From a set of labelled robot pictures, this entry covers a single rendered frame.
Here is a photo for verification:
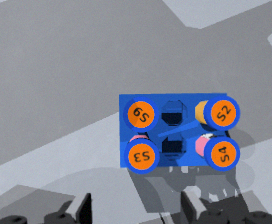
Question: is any blue tube rack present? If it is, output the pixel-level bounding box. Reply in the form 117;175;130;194
119;93;227;168

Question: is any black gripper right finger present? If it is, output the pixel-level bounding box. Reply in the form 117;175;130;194
180;191;272;224

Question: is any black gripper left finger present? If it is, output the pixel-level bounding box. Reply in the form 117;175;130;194
0;193;92;224

